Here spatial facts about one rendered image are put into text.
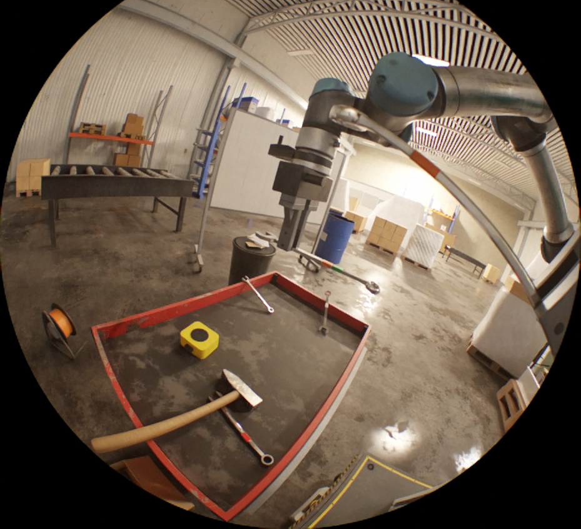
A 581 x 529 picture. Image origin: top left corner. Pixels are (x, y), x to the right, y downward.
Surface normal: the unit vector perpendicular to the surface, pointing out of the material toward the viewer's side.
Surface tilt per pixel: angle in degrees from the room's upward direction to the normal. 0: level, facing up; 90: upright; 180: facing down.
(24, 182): 90
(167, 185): 90
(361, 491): 0
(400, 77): 90
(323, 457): 0
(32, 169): 90
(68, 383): 0
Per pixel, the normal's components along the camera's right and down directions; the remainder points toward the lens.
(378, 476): 0.29, -0.91
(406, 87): -0.22, 0.21
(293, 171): -0.52, 0.09
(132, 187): 0.82, 0.39
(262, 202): 0.50, 0.40
